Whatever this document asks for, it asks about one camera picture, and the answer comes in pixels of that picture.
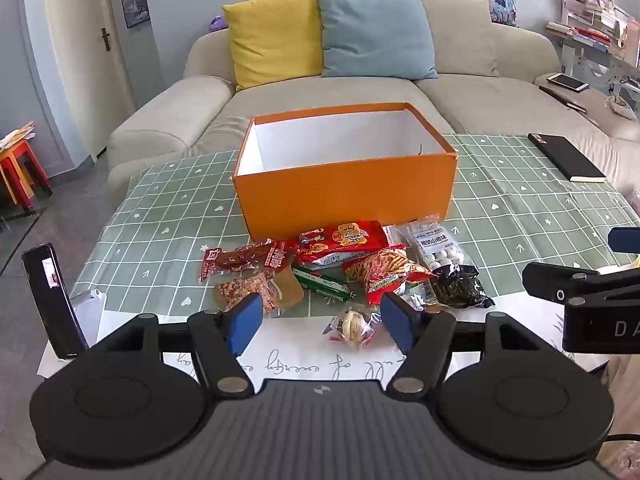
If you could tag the brown dried tofu packet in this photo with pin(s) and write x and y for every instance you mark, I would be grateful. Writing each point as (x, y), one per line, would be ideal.
(250, 290)

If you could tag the white door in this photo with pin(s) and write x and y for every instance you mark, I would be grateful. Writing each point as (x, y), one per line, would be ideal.
(80, 60)

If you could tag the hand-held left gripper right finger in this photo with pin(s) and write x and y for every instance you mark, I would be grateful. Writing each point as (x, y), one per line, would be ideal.
(399, 321)

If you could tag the stick snack bag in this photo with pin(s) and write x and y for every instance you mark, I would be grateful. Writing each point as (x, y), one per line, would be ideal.
(387, 272)

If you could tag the black smartphone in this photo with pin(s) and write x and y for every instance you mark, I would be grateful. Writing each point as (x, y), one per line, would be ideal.
(47, 305)

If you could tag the white smartphone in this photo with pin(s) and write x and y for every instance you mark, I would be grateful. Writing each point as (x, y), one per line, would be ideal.
(567, 81)

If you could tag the green checked tablecloth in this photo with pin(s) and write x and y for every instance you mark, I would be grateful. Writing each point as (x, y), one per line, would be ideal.
(175, 200)

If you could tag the beige sofa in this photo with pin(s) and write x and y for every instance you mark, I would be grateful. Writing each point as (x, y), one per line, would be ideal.
(190, 105)

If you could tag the yellow pillow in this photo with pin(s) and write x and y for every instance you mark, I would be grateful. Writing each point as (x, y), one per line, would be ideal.
(275, 40)

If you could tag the green snack packet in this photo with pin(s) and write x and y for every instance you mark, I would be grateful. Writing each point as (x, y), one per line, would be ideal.
(320, 282)

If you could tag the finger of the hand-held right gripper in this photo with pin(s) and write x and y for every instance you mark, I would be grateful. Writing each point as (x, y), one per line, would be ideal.
(555, 282)
(625, 240)

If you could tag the blue pillow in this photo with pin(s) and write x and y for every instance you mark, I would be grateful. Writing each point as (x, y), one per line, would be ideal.
(375, 30)

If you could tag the dark seaweed snack packet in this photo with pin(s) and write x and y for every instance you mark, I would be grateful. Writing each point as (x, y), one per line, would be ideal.
(460, 287)

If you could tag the small pastry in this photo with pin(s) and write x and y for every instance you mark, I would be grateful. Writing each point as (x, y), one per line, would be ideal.
(350, 327)

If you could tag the orange cardboard box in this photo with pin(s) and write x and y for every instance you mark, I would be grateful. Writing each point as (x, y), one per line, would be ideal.
(345, 192)

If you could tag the small beige pouch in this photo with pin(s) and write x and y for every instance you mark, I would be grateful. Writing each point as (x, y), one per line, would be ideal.
(622, 107)

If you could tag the purple plush toy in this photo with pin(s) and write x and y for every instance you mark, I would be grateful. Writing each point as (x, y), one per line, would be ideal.
(218, 23)

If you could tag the clear bag of white balls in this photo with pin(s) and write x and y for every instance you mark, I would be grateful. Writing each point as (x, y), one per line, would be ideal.
(440, 247)

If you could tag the red snack bag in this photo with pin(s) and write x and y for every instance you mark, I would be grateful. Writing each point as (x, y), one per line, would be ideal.
(340, 240)

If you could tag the beige pillow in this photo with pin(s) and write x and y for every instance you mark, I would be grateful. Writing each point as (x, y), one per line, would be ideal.
(460, 40)

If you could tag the red plastic stool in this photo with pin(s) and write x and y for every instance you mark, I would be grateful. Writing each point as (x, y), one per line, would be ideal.
(22, 170)

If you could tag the white shelf rack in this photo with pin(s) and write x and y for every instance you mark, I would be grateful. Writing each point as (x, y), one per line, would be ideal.
(595, 35)

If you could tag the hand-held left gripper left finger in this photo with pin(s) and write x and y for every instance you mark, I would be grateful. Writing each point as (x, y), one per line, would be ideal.
(244, 321)

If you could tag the white phone stand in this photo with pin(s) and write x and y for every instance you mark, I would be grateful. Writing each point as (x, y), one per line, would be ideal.
(92, 312)

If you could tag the stack of papers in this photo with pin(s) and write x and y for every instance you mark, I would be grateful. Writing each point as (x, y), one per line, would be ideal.
(17, 135)

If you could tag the white handwritten paper sheet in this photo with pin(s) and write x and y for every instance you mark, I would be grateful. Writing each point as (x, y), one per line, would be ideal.
(310, 360)

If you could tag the black notebook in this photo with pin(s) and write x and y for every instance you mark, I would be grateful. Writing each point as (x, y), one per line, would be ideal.
(567, 157)

